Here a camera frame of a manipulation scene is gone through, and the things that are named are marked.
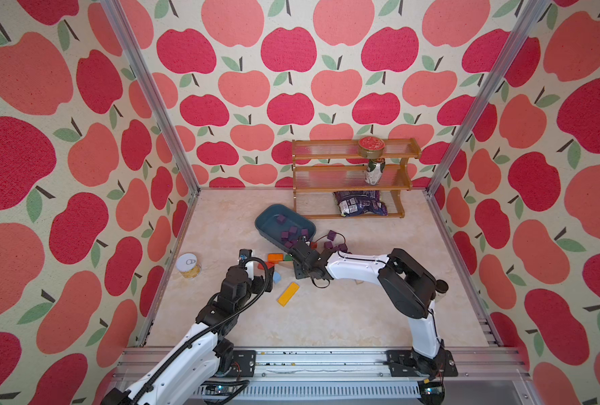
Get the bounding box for red round tin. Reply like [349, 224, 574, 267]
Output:
[357, 136, 386, 160]

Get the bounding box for wooden three-tier shelf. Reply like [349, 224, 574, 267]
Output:
[292, 138, 421, 219]

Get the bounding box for aluminium frame post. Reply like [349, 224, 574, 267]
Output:
[101, 0, 200, 198]
[424, 0, 551, 199]

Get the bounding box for purple snack bag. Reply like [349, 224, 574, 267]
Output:
[333, 191, 388, 218]

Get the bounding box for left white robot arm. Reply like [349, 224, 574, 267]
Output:
[101, 249, 272, 404]

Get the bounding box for right aluminium frame post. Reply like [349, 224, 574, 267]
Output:
[424, 0, 551, 199]

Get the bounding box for yellow tin can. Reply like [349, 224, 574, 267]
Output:
[175, 253, 200, 278]

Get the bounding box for orange block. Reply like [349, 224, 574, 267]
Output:
[267, 253, 284, 263]

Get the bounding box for left aluminium frame post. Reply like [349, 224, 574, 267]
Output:
[101, 0, 200, 198]

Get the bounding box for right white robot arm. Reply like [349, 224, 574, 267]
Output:
[288, 241, 448, 379]

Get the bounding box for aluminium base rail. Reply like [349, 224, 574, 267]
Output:
[102, 346, 534, 405]

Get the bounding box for teal plastic storage bin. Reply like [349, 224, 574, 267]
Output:
[254, 204, 316, 253]

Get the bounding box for yellow long block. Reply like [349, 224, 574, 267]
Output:
[277, 282, 300, 307]

